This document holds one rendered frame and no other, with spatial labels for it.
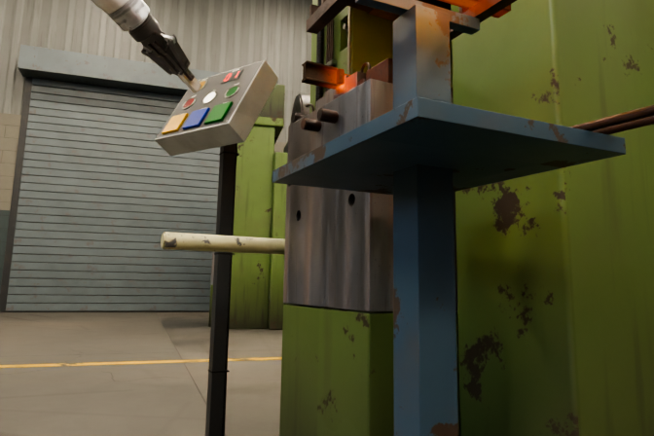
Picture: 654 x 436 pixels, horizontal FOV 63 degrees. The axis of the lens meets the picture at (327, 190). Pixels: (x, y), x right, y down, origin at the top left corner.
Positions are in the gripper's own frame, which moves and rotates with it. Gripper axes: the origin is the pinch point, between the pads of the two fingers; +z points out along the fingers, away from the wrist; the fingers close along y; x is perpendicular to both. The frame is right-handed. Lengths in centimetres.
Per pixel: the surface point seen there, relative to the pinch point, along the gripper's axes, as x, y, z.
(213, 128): -5.5, 0.2, 14.1
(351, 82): -6, 51, 9
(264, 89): 14.1, 7.0, 18.2
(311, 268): -44, 43, 28
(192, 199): 312, -589, 384
